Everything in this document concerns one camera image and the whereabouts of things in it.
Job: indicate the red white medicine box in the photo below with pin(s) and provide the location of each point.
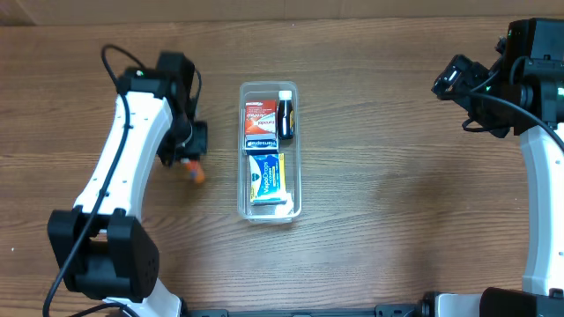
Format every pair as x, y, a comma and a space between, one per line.
260, 117

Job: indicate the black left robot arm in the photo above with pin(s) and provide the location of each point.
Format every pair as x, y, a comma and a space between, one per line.
101, 248

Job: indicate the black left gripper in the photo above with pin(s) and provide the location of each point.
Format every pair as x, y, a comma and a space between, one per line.
187, 147

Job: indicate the clear plastic container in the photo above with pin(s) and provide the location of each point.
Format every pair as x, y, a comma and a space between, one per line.
270, 213

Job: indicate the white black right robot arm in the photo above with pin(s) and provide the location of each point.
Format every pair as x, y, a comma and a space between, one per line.
521, 93

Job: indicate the white blue plaster box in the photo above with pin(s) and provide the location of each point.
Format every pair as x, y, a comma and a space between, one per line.
261, 144

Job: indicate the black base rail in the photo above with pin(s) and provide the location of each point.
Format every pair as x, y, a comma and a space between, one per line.
394, 310

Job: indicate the orange tube white cap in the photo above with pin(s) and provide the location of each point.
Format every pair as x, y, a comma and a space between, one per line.
196, 172

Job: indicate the blue yellow VapoDrops box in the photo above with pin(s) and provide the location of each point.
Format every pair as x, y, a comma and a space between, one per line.
267, 179

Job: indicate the dark bottle white cap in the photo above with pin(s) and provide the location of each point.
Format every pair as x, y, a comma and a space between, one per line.
285, 115

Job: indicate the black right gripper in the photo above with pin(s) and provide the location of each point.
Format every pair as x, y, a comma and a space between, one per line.
452, 82

